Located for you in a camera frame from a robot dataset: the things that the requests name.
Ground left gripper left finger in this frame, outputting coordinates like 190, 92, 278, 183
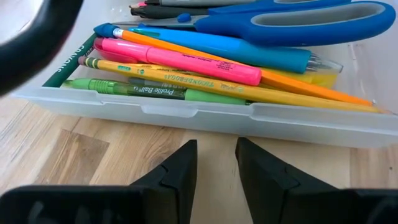
129, 139, 198, 224

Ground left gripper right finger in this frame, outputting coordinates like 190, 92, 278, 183
235, 137, 341, 224

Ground clear box with grey lid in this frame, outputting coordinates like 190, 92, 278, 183
11, 0, 398, 149

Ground green pen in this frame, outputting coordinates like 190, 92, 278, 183
61, 77, 253, 106

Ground yellow pencil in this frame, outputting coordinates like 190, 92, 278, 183
77, 55, 388, 114

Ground grey crayon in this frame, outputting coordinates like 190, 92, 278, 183
127, 77, 188, 91

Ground orange pencil with blue eraser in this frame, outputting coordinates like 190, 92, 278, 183
93, 22, 374, 107

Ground yellow highlighter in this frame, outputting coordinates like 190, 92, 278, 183
262, 67, 339, 90

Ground blue pen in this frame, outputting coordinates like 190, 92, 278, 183
129, 26, 344, 75

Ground blue-handled scissors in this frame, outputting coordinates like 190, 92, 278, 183
111, 0, 397, 47

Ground dark green crayon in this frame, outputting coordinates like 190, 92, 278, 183
42, 32, 99, 88

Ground black pen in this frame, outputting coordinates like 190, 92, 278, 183
130, 4, 210, 19

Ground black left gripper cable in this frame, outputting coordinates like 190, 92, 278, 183
0, 0, 85, 96

